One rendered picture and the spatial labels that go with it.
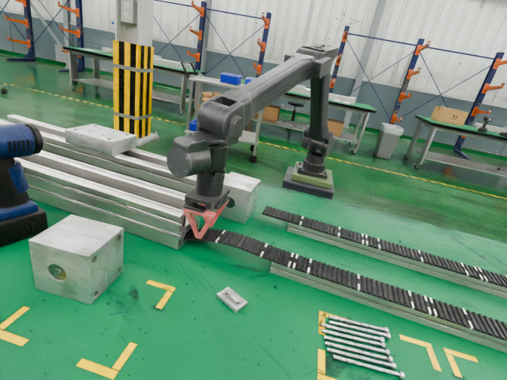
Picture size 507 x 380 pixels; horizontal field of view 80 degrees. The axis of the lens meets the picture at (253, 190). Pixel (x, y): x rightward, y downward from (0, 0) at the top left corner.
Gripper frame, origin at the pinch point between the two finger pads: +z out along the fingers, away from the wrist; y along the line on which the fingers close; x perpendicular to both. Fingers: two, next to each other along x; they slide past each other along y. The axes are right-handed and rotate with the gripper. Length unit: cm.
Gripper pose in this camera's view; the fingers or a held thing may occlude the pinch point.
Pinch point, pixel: (204, 228)
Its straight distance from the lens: 68.8
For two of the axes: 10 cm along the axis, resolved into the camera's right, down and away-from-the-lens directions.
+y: -2.5, 3.2, -9.2
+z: -1.7, 9.2, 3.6
